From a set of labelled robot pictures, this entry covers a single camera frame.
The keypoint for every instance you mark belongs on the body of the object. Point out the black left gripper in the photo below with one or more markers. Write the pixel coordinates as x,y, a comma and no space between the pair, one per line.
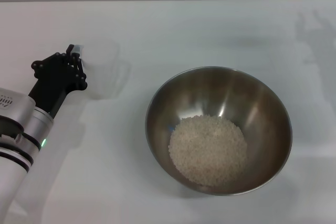
53,85

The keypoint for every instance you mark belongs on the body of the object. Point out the clear plastic measuring cup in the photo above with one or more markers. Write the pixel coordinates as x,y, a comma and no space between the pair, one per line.
107,72

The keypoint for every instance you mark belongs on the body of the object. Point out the stainless steel mixing bowl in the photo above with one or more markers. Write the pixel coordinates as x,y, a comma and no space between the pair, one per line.
236,95

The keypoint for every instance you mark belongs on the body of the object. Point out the white rice grains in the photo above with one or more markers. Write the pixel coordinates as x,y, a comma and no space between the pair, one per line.
208,150

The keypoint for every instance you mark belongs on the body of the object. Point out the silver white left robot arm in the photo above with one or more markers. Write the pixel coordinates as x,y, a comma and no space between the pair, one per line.
15,142

